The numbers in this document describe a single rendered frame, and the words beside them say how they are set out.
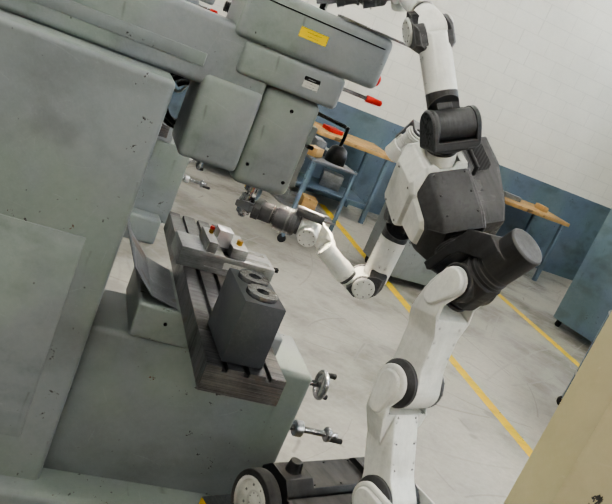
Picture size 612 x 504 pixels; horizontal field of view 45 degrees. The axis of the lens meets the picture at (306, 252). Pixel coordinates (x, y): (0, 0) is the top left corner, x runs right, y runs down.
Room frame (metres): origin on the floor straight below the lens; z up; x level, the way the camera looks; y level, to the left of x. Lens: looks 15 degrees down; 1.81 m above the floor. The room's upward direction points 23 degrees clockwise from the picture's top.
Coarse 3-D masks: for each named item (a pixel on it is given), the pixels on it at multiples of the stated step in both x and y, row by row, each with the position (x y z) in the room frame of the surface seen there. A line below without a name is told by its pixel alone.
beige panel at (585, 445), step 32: (608, 320) 0.73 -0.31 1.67; (608, 352) 0.71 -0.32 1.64; (576, 384) 0.73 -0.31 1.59; (608, 384) 0.70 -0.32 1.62; (576, 416) 0.71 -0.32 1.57; (608, 416) 0.69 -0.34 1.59; (544, 448) 0.72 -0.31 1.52; (576, 448) 0.69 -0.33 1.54; (608, 448) 0.69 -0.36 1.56; (544, 480) 0.70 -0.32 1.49; (576, 480) 0.69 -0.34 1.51; (608, 480) 0.70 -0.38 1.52
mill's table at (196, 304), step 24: (168, 216) 2.88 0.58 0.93; (168, 240) 2.72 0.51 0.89; (192, 288) 2.20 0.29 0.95; (216, 288) 2.29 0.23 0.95; (192, 312) 2.05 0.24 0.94; (192, 336) 1.96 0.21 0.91; (192, 360) 1.88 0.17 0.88; (216, 360) 1.79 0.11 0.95; (216, 384) 1.77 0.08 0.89; (240, 384) 1.79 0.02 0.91; (264, 384) 1.81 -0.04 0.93
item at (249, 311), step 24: (240, 288) 1.87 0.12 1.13; (264, 288) 1.90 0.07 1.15; (216, 312) 1.96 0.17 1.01; (240, 312) 1.80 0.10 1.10; (264, 312) 1.82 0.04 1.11; (216, 336) 1.89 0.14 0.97; (240, 336) 1.81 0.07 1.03; (264, 336) 1.83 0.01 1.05; (240, 360) 1.82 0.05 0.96; (264, 360) 1.84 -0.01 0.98
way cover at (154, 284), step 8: (128, 232) 2.09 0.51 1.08; (136, 240) 2.40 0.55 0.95; (136, 248) 2.31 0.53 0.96; (136, 256) 2.23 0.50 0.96; (144, 256) 2.39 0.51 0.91; (136, 264) 2.15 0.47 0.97; (144, 264) 2.30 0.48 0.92; (152, 264) 2.40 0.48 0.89; (144, 272) 2.22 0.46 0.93; (152, 272) 2.33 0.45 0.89; (160, 272) 2.38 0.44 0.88; (168, 272) 2.44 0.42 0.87; (144, 280) 2.15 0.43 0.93; (152, 280) 2.26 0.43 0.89; (160, 280) 2.31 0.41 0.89; (168, 280) 2.36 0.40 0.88; (152, 288) 2.20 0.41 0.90; (160, 288) 2.24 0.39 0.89; (168, 288) 2.29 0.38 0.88; (160, 296) 2.18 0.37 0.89; (168, 296) 2.23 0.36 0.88; (168, 304) 2.16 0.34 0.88; (176, 304) 2.21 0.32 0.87
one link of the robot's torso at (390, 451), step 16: (384, 368) 1.99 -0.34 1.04; (400, 368) 1.95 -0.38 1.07; (384, 384) 1.96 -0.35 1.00; (400, 384) 1.93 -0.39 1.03; (368, 400) 1.99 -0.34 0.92; (384, 400) 1.94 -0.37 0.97; (368, 416) 1.99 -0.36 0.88; (384, 416) 1.93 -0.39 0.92; (400, 416) 1.97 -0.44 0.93; (416, 416) 2.01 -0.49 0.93; (368, 432) 2.00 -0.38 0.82; (384, 432) 1.95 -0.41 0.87; (400, 432) 1.96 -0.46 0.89; (416, 432) 2.00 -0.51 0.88; (368, 448) 1.98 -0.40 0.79; (384, 448) 1.94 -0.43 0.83; (400, 448) 1.94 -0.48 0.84; (368, 464) 1.96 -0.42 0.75; (384, 464) 1.92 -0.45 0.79; (400, 464) 1.93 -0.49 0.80; (368, 480) 1.91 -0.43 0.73; (384, 480) 1.90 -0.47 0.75; (400, 480) 1.92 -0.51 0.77; (400, 496) 1.89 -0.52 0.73; (416, 496) 1.93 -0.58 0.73
